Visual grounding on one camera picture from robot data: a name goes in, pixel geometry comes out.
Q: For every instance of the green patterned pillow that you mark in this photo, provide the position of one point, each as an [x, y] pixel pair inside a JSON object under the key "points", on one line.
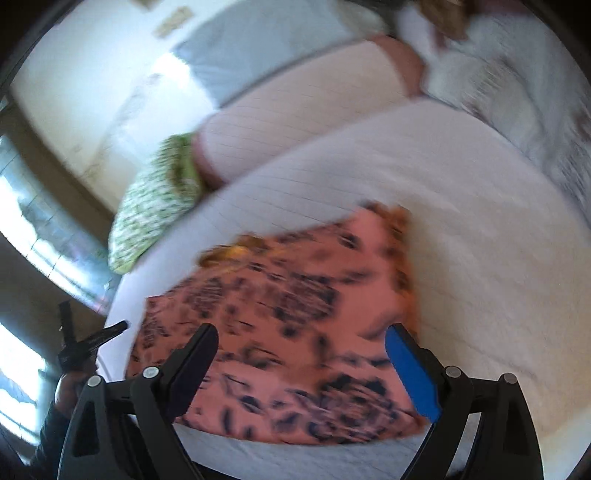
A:
{"points": [[157, 203]]}

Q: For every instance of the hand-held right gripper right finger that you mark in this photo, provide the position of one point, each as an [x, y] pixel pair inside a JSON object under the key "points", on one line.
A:
{"points": [[411, 369]]}

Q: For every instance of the person's left hand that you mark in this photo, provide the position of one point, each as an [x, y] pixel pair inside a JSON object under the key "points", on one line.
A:
{"points": [[65, 390]]}

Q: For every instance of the stained glass window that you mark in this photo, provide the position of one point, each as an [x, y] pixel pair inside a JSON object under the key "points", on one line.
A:
{"points": [[41, 230]]}

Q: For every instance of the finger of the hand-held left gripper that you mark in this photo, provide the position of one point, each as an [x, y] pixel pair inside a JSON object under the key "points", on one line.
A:
{"points": [[108, 334], [67, 323]]}

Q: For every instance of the pink and white bolster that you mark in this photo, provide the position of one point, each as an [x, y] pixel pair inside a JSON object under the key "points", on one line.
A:
{"points": [[314, 115]]}

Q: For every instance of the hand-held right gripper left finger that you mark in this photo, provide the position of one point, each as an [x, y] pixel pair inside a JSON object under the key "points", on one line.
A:
{"points": [[191, 364]]}

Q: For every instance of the orange floral blouse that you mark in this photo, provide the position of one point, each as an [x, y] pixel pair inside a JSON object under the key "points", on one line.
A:
{"points": [[295, 332]]}

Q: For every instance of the beige wall switch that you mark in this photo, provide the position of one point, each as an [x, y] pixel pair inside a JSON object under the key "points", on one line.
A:
{"points": [[173, 22]]}

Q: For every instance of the white quilted bed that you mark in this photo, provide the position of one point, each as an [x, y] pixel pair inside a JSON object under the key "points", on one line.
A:
{"points": [[485, 240]]}

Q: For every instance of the brown crumpled cloth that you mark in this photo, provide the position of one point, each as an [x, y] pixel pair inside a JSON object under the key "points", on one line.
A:
{"points": [[445, 18]]}

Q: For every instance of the large striped floral pillow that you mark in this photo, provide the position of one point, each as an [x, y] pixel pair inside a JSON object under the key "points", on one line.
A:
{"points": [[535, 106]]}

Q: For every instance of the grey pillow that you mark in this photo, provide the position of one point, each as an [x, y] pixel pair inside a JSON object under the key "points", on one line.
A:
{"points": [[277, 50]]}

